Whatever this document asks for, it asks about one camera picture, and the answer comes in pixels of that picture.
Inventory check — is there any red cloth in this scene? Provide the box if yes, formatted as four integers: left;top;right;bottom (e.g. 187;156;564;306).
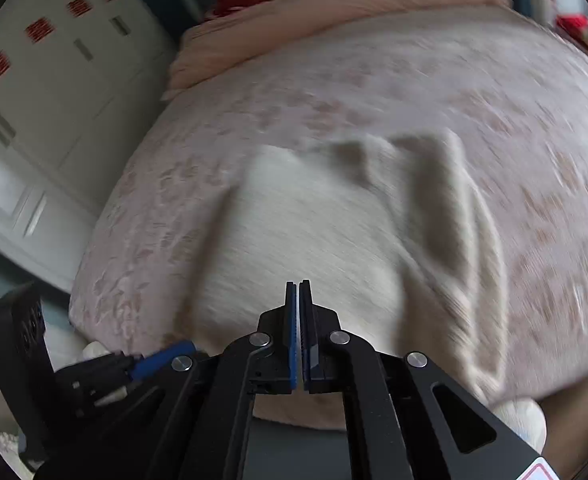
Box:
555;14;588;37

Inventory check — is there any cream sweater with black hearts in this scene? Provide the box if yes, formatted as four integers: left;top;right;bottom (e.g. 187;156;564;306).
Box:
194;130;512;433

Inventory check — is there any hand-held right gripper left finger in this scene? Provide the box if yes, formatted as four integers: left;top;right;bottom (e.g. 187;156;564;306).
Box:
34;281;299;480

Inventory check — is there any pink duvet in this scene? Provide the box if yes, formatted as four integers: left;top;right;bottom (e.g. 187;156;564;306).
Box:
161;0;515;103

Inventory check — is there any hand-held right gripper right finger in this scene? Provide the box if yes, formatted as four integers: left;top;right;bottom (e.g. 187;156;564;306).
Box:
299;280;550;480

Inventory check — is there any pink floral bedspread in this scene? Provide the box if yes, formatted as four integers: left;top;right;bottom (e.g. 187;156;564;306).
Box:
69;5;588;433

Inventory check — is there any white wardrobe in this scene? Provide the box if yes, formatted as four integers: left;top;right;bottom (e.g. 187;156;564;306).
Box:
0;0;181;297

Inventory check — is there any red pillow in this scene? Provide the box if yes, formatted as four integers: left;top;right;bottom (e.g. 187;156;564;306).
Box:
209;0;291;19

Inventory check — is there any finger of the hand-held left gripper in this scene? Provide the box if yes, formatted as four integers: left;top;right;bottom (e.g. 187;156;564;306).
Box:
54;340;197;411

